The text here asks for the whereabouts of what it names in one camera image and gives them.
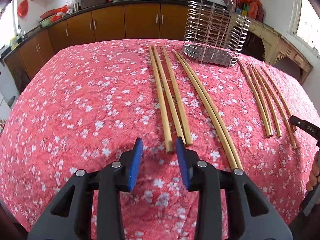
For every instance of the brown lower kitchen cabinets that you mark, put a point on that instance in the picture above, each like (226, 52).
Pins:
(116, 22)

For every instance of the pink floral tablecloth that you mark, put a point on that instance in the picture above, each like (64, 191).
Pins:
(89, 103)

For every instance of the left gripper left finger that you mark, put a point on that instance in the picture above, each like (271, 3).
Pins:
(69, 214)

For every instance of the red bottles and bags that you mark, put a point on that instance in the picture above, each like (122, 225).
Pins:
(250, 8)

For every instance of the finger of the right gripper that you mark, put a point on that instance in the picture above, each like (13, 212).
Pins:
(307, 127)

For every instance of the right hand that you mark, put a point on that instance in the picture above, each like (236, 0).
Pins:
(314, 174)

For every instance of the metal wire utensil holder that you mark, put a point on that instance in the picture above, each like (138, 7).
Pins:
(214, 33)

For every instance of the red green basins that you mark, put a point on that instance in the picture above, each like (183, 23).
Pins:
(52, 15)

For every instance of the cream side table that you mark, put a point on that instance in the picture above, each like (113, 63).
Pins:
(265, 44)

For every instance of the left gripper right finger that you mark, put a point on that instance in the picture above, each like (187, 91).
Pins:
(250, 214)

